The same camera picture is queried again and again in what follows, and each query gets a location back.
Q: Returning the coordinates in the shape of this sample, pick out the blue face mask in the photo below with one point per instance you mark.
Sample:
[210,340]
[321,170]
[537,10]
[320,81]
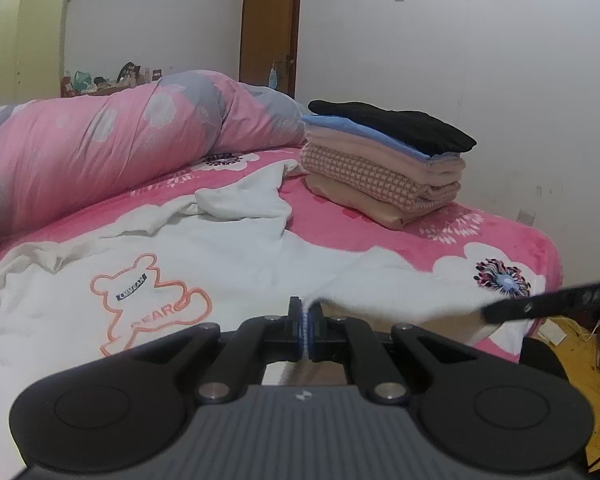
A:
[274,76]

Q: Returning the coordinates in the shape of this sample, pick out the white wall socket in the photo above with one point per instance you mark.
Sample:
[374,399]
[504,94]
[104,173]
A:
[526,217]

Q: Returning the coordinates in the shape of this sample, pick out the pale pink folded garment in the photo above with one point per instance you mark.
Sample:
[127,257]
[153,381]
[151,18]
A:
[370,152]

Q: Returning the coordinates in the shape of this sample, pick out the teal bag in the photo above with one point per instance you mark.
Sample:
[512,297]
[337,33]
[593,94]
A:
[82,81]

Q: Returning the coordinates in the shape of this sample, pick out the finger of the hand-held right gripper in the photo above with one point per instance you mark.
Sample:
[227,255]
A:
[555,302]

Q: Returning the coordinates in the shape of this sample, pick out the beige folded garment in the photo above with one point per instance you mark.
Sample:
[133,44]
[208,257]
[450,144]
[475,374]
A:
[360,205]

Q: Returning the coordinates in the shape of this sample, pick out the black folded garment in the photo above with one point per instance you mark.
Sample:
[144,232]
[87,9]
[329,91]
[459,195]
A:
[405,122]

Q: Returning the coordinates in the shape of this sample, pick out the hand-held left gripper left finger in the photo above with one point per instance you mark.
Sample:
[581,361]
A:
[296,332]

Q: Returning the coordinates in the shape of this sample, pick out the brown wooden door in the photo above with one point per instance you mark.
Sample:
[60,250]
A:
[270,20]

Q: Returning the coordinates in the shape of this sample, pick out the white bear-print sweatshirt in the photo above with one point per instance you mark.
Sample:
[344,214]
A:
[230,260]

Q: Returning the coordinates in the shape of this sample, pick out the blue folded garment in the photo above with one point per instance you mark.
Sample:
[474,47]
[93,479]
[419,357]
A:
[360,130]

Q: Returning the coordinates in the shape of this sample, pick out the person's black-trousered leg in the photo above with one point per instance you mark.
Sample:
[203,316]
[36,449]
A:
[545,360]

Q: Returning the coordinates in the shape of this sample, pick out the pale yellow wardrobe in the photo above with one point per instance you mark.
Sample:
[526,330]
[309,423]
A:
[25,45]

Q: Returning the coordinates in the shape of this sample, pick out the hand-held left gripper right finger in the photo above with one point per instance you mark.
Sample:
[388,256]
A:
[316,332]

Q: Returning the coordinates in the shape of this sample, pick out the pink blue floral quilt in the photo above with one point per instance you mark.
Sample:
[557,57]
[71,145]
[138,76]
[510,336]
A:
[105,150]

